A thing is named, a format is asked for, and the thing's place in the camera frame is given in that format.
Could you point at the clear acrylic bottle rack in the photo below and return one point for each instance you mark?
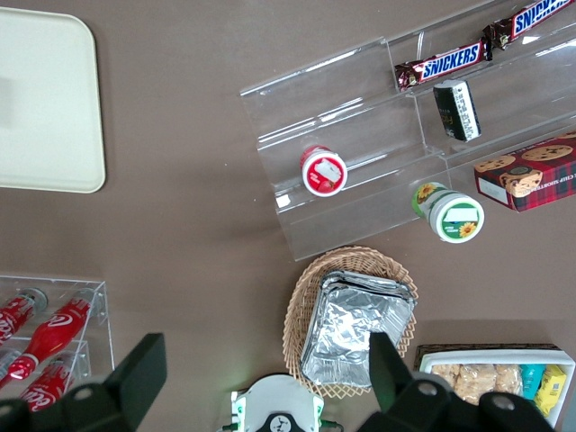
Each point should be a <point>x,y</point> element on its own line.
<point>101,315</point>

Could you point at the teal snack packet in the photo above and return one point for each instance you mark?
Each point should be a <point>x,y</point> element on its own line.
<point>533,380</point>

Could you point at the yellow snack packet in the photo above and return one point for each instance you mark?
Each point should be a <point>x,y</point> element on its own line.
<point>552,389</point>

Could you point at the black and white small box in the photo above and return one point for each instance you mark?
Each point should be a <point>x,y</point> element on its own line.
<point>456,112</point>

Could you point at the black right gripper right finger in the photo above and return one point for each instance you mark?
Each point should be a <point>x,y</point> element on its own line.
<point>391,387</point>

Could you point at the rice cracker bag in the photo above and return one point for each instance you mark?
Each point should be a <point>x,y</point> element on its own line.
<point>445,372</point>
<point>508,380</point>
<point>477,382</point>

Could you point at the aluminium foil tray stack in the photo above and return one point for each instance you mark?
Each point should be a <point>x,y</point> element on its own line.
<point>351,324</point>

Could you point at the white rectangular tray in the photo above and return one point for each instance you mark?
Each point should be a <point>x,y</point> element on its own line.
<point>495,357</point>

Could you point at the red cola bottle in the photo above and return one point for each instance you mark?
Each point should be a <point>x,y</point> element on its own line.
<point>58,324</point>
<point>13,319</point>
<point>9,360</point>
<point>45,387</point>

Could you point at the green lid yogurt cup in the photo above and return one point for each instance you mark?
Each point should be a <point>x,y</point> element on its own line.
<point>454,218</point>

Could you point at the beige plastic tray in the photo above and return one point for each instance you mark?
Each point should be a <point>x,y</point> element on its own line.
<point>49,112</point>

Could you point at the snickers chocolate bar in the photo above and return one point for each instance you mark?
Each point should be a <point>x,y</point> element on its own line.
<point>445,66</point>
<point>535,18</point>

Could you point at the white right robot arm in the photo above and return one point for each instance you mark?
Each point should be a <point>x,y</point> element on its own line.
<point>276,396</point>

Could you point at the light wicker basket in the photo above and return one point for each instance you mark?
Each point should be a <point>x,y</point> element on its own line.
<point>297,315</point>

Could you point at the red lid yogurt cup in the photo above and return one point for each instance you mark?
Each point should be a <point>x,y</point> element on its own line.
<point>324,173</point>

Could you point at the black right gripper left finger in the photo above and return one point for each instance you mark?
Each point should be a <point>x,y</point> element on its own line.
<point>139,373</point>

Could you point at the clear acrylic stepped stand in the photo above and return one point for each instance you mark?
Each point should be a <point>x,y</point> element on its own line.
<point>531,81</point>
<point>337,112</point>

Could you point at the dark brown woven tray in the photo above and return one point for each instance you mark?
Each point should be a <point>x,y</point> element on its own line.
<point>486,347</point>

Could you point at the red tartan cookie box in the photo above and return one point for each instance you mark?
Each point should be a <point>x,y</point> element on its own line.
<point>531,180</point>

